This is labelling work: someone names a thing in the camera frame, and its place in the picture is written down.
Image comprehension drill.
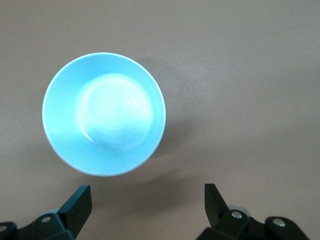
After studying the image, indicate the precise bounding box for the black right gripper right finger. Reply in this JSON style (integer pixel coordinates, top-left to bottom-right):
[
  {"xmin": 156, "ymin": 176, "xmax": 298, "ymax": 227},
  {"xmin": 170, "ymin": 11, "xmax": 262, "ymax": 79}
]
[{"xmin": 204, "ymin": 183, "xmax": 309, "ymax": 240}]

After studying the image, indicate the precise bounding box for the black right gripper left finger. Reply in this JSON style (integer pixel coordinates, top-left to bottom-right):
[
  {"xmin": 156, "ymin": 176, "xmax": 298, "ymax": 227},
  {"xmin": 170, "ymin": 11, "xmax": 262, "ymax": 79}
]
[{"xmin": 0, "ymin": 184, "xmax": 93, "ymax": 240}]

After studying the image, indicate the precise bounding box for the blue bowl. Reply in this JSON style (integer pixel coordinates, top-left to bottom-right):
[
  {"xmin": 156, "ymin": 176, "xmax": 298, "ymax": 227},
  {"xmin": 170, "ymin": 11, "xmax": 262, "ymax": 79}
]
[{"xmin": 41, "ymin": 51, "xmax": 167, "ymax": 178}]

